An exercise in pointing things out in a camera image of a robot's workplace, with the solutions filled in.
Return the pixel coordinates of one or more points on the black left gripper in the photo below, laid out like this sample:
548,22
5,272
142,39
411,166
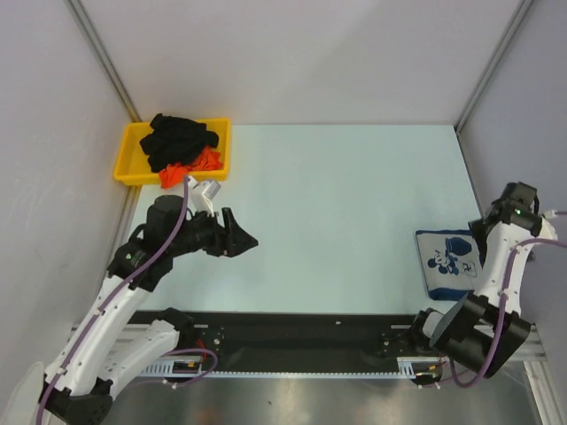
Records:
237,239

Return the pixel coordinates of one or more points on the blue t shirt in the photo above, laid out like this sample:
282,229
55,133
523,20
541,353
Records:
449,261

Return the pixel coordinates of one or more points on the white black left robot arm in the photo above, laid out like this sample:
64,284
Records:
82,383

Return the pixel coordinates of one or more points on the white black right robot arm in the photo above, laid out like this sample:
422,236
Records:
484,328

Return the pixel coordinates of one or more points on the orange t shirt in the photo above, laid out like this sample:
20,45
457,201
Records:
205,163

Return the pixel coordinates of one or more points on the black t shirt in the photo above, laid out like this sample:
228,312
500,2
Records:
175,140

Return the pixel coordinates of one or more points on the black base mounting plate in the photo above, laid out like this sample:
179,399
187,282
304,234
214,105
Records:
272,343

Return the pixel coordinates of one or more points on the yellow plastic bin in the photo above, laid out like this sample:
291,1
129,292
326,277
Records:
131,165

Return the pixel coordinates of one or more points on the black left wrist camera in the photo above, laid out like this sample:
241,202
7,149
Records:
161,218

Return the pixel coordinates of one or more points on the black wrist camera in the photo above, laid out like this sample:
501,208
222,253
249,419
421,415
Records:
161,218
517,199

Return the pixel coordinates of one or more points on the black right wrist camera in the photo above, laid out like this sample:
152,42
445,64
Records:
517,199

